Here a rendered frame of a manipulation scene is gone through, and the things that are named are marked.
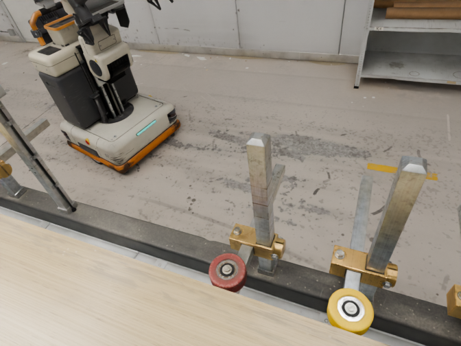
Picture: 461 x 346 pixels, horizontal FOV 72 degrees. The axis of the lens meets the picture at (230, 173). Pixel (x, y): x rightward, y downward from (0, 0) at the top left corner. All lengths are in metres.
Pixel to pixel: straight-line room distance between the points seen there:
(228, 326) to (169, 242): 0.44
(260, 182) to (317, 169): 1.57
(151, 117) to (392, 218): 1.98
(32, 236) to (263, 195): 0.60
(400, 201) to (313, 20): 2.82
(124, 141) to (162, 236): 1.29
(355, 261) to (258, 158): 0.34
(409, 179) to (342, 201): 1.47
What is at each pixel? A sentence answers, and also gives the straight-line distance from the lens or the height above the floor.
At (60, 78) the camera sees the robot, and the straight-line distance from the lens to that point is 2.31.
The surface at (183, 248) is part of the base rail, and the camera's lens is 1.01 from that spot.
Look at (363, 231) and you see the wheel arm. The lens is 0.85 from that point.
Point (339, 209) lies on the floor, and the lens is 1.98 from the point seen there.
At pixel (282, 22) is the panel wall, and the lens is 3.37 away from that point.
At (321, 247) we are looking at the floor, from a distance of 1.81.
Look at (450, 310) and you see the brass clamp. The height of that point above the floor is 0.80.
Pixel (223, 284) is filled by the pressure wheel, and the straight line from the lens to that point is 0.69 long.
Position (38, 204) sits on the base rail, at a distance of 1.38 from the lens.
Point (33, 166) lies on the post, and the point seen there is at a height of 0.93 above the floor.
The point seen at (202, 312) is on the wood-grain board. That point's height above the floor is 0.90.
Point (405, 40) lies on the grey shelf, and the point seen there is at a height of 0.24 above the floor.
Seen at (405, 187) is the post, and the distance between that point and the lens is 0.57.
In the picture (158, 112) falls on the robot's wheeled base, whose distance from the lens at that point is 2.42.
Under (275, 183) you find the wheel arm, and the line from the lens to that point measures 0.94.
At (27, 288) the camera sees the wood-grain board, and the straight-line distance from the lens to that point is 0.88.
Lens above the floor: 1.52
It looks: 44 degrees down
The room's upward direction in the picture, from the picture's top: 9 degrees counter-clockwise
